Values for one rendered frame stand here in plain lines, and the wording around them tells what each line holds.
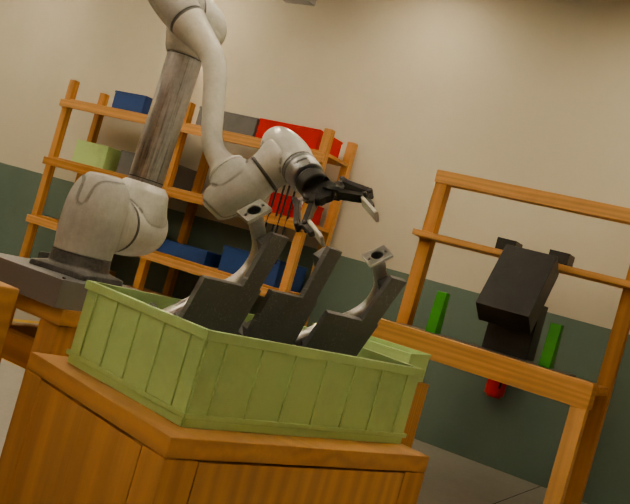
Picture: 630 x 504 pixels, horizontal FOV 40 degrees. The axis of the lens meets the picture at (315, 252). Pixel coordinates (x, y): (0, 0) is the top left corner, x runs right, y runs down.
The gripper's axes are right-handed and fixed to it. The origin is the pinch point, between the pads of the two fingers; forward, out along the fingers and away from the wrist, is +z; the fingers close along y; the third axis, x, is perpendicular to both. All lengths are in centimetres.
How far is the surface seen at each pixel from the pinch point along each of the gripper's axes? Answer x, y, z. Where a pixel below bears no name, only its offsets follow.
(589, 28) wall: 239, 354, -342
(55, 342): 17, -69, -23
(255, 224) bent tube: -23.7, -23.3, 13.9
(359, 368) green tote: 8.4, -14.4, 30.2
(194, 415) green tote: -12, -48, 39
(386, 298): 6.1, -1.3, 18.6
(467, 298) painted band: 384, 190, -271
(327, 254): -8.5, -10.6, 13.8
